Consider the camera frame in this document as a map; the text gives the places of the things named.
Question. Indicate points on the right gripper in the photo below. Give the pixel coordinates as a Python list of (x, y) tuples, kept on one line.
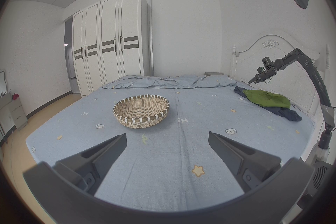
[(265, 74)]

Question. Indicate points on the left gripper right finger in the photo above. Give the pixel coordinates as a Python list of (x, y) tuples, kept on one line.
[(233, 157)]

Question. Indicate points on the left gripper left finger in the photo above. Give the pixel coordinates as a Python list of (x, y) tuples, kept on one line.
[(105, 157)]

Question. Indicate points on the green shorts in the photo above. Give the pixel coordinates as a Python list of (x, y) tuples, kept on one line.
[(265, 99)]

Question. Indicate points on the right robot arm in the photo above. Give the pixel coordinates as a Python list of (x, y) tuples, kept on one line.
[(316, 78)]

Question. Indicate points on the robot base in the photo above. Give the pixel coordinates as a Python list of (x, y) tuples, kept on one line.
[(321, 175)]

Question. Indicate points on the dark blue garment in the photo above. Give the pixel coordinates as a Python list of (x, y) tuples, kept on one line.
[(288, 114)]

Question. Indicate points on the round woven basket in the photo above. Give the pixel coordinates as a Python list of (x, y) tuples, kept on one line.
[(141, 112)]

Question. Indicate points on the pale blue quilt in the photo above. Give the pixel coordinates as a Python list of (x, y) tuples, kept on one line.
[(162, 82)]

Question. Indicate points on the pale dressing table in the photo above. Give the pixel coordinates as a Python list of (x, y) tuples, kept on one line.
[(17, 112)]

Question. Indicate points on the small red object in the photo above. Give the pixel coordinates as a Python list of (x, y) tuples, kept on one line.
[(16, 97)]

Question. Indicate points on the white wardrobe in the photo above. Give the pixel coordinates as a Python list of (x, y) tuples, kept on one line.
[(110, 41)]

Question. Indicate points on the grey vertical pipe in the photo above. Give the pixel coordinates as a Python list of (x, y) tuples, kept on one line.
[(151, 20)]

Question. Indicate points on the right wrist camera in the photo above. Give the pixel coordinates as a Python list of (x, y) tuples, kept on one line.
[(260, 69)]

